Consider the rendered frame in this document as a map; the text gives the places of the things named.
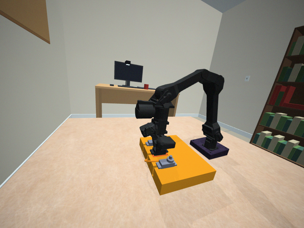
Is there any dark grey micro servo with orange cable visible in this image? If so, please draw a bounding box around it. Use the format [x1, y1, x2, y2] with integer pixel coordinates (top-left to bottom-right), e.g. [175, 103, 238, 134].
[144, 147, 168, 162]

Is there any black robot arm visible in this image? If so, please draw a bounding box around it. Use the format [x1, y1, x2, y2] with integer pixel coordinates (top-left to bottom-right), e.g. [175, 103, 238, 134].
[135, 69, 224, 151]

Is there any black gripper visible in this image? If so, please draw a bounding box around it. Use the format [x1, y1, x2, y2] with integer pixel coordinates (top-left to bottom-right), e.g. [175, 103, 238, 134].
[151, 118, 176, 153]

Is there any orange flat deck plate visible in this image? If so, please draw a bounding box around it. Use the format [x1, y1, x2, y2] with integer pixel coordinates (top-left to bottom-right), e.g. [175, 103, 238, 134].
[139, 135, 216, 195]

